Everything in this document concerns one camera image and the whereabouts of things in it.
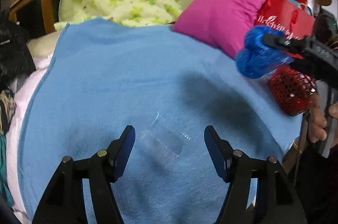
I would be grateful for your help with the red mesh trash basket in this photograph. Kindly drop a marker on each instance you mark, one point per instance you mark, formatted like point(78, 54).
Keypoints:
point(292, 90)

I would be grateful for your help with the clear plastic wrapper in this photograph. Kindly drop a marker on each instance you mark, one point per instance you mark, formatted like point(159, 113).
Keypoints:
point(161, 139)

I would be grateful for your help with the teal garment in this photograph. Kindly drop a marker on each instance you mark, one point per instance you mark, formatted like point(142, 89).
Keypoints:
point(5, 192)

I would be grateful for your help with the black shiny jacket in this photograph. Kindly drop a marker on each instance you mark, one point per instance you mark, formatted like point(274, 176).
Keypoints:
point(16, 59)

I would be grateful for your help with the pale pink bed sheet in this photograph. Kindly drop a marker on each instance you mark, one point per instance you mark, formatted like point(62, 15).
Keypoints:
point(22, 98)

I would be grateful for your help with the blue fleece blanket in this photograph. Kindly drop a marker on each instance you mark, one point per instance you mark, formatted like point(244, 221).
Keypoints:
point(104, 76)

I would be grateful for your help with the blue plastic bag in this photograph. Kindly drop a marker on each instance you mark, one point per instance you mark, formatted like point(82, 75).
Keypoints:
point(255, 59)

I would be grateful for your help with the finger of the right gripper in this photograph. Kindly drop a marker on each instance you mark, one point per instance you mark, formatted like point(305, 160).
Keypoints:
point(282, 43)
point(304, 67)

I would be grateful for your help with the right hand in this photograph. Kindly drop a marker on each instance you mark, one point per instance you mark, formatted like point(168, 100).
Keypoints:
point(318, 122)

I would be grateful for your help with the magenta pillow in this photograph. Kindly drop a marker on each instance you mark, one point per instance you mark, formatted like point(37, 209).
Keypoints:
point(222, 24)

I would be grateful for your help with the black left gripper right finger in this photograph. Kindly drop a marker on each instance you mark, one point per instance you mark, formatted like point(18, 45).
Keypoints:
point(259, 190)

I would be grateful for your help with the red paper gift bag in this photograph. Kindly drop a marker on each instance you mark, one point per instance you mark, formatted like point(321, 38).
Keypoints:
point(285, 16)

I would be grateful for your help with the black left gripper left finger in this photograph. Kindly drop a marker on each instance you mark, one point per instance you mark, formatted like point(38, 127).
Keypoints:
point(63, 198)

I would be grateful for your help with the cream pillow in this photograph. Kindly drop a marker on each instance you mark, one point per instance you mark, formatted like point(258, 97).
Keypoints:
point(43, 46)

